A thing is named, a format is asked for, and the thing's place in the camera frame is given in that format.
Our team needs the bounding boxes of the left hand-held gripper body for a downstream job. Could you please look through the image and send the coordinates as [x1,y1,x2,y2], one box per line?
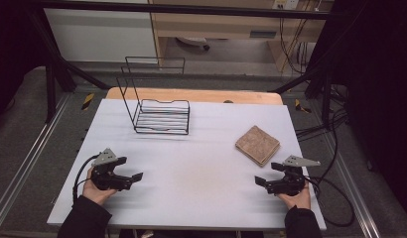
[89,147,128,192]

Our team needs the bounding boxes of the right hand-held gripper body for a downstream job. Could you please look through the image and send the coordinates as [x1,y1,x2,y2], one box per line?
[266,155,322,197]

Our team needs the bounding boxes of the brown towel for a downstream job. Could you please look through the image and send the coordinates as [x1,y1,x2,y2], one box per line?
[234,125,281,168]

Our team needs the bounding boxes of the black wire rack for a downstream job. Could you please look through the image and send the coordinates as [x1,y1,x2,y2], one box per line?
[116,56,192,136]

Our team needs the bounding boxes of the person's right hand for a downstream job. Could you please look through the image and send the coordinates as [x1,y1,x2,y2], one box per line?
[276,180,312,211]

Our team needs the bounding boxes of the person's left hand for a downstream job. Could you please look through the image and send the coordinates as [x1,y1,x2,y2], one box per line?
[81,166,118,206]

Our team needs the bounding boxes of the yellow black floor tape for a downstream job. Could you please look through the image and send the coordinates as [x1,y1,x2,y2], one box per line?
[294,98,313,115]
[80,92,95,112]

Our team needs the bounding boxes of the white foam board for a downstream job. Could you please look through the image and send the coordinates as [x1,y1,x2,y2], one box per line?
[47,98,328,231]

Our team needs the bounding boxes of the wooden table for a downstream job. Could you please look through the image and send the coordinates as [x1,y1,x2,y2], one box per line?
[105,86,284,106]

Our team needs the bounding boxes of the white cabinet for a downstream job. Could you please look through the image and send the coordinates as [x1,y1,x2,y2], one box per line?
[44,8,159,63]

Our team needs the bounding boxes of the chair base with caster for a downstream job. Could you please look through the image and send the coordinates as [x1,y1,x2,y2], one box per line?
[176,36,211,53]

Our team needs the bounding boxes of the light wooden desk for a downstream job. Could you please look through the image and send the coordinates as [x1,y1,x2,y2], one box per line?
[148,0,336,72]

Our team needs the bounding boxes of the white power strip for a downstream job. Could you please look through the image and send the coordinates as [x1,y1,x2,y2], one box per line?
[271,0,301,11]

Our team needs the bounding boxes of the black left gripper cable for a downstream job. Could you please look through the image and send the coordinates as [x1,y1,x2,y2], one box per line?
[71,154,100,206]

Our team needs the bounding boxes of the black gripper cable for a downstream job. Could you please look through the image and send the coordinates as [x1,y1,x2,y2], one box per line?
[304,176,355,228]
[71,154,100,206]

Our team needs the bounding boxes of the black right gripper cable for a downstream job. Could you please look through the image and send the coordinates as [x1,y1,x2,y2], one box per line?
[304,176,355,228]

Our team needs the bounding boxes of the aluminium floor rail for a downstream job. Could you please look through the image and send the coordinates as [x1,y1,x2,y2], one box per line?
[319,132,382,238]
[0,93,72,229]

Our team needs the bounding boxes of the black floor cables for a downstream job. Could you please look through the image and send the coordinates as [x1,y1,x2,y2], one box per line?
[295,82,350,142]

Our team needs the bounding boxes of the hanging cable bundle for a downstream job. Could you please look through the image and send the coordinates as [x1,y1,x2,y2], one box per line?
[278,16,313,75]

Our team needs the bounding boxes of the black metal frame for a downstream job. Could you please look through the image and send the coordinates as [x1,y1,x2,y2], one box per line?
[27,0,344,124]

